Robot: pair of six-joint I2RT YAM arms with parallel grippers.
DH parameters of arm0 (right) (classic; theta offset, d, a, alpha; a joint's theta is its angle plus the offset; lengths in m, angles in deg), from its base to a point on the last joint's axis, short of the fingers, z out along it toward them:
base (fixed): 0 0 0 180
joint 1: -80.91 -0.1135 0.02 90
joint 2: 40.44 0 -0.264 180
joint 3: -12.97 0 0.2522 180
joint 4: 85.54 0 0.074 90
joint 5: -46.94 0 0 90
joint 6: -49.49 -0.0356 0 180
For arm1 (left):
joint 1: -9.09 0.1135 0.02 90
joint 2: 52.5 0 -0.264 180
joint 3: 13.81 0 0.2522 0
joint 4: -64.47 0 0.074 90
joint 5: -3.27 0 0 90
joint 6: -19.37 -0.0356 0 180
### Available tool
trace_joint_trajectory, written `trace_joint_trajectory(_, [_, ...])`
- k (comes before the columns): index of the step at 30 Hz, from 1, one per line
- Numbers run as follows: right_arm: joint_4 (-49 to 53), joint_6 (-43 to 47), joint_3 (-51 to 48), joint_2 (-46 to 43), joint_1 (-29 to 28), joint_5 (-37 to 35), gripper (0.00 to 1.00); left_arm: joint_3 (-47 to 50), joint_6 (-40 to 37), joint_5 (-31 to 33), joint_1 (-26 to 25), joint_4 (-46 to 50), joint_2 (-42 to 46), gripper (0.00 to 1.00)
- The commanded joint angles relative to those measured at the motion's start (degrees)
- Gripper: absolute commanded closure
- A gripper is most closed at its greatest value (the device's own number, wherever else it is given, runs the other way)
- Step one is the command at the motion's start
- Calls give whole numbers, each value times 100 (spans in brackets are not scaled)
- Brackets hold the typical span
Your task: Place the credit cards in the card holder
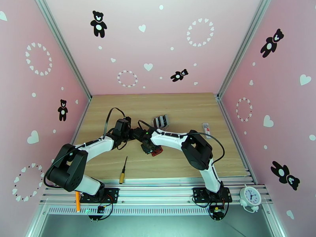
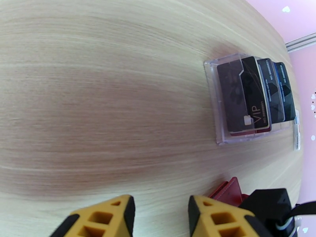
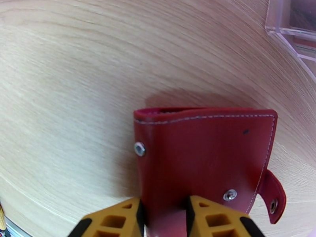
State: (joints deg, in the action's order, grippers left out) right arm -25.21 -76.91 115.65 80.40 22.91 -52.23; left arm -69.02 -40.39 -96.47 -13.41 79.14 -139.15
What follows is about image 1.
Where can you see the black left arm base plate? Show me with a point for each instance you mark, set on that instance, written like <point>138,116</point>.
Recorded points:
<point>113,194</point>

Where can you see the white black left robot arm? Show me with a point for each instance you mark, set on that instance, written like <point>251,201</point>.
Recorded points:
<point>98,146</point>

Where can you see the orange pencil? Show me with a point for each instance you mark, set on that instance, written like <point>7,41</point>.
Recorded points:
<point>78,203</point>

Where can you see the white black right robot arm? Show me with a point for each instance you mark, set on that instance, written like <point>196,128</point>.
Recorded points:
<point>170,138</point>

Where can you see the slotted metal strip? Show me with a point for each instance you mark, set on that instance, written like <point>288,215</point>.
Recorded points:
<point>158,211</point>

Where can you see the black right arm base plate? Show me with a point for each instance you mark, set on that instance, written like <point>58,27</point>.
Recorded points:
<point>197,194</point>

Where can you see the red leather card holder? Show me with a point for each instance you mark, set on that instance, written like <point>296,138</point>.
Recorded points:
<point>158,152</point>

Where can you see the aluminium rail base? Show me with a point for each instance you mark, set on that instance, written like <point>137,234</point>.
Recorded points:
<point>158,192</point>

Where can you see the aluminium frame post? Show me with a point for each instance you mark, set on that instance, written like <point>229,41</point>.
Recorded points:
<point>63,46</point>
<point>242,46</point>

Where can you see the white alarm clock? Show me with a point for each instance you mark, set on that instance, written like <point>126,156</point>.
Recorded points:
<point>250,196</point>

